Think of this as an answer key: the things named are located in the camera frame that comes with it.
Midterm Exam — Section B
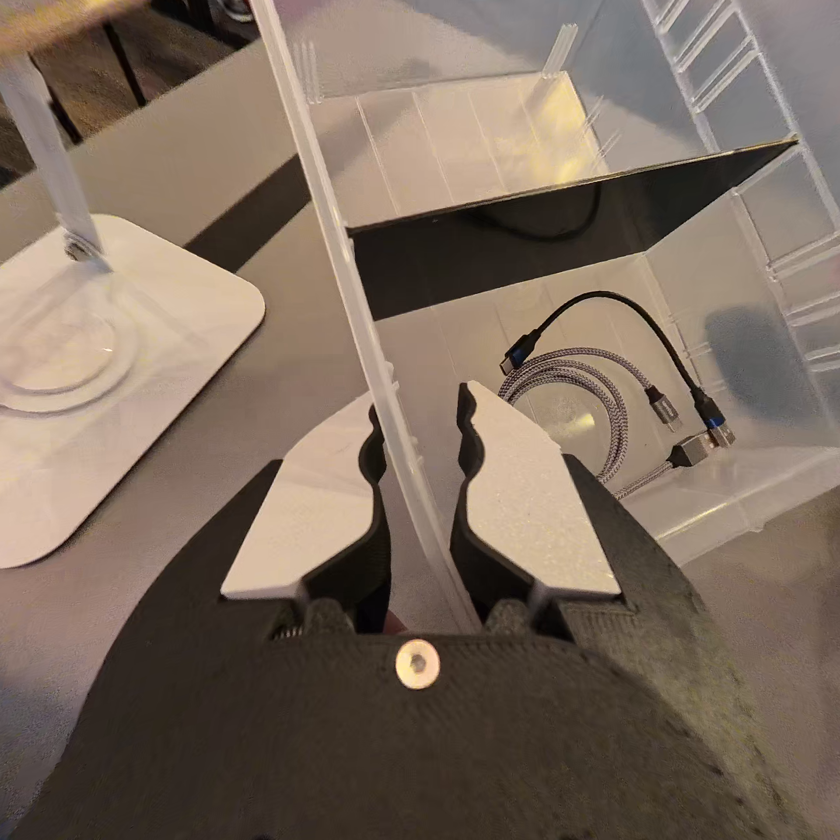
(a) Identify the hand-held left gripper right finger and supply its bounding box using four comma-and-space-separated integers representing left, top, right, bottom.
451, 381, 622, 620

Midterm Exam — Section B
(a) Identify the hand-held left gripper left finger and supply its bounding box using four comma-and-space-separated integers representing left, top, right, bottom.
221, 392, 395, 611

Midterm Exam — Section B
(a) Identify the clear plastic storage bin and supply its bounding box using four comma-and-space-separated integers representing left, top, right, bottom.
250, 0, 840, 634

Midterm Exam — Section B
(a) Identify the short black cable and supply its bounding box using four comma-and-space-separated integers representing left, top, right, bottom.
497, 290, 739, 450

